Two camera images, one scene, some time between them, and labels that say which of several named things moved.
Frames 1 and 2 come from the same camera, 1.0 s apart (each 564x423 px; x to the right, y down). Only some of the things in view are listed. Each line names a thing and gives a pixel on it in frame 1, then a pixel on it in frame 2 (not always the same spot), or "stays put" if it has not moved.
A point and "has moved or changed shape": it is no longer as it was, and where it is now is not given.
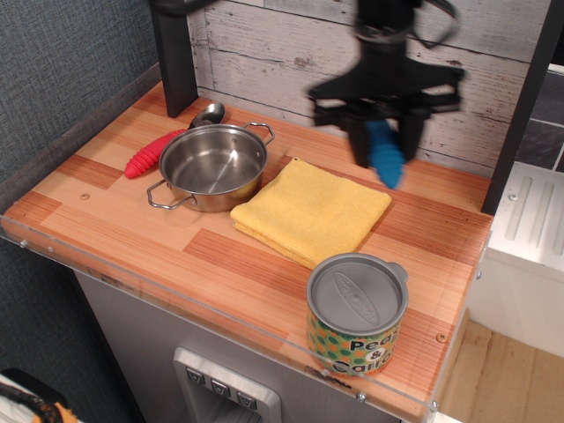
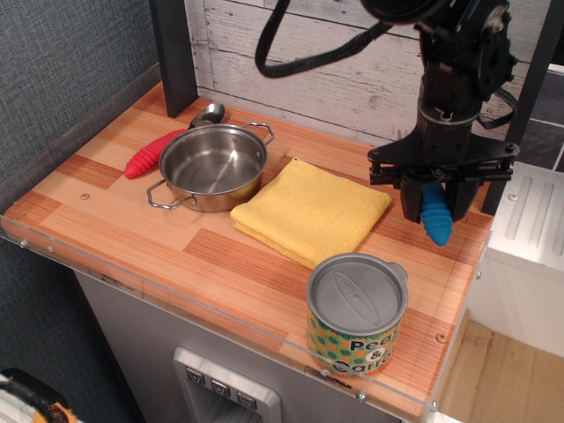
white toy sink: (520, 284) stays put
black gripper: (386, 86) -> (442, 151)
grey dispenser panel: (218, 393) stays put
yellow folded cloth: (307, 213) stays put
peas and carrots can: (355, 306) stays put
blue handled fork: (386, 152) has moved or changed shape
